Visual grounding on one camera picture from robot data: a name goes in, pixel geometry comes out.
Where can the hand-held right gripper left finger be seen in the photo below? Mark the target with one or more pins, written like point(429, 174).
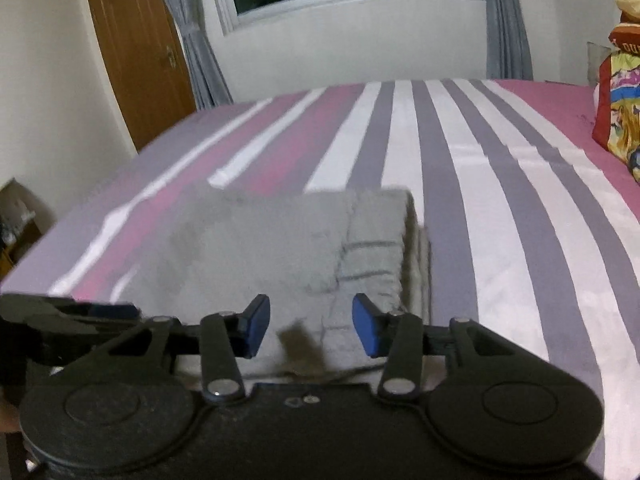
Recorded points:
point(257, 327)

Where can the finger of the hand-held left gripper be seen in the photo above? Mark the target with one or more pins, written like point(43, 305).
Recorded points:
point(85, 332)
point(107, 306)

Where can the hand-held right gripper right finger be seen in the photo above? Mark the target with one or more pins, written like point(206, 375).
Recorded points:
point(365, 327)

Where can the grey pants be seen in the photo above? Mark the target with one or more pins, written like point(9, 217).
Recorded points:
point(260, 250)

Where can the cluttered wooden shelf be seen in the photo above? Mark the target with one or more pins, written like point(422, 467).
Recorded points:
point(17, 230)

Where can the striped pink bed sheet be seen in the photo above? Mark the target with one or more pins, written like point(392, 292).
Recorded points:
point(450, 200)

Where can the brown wooden door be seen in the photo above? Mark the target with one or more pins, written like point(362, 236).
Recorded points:
point(140, 55)

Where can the grey curtain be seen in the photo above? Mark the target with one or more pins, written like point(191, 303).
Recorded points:
point(507, 25)
point(195, 45)

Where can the colourful printed red-edged pillow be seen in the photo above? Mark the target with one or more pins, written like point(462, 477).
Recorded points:
point(620, 110)

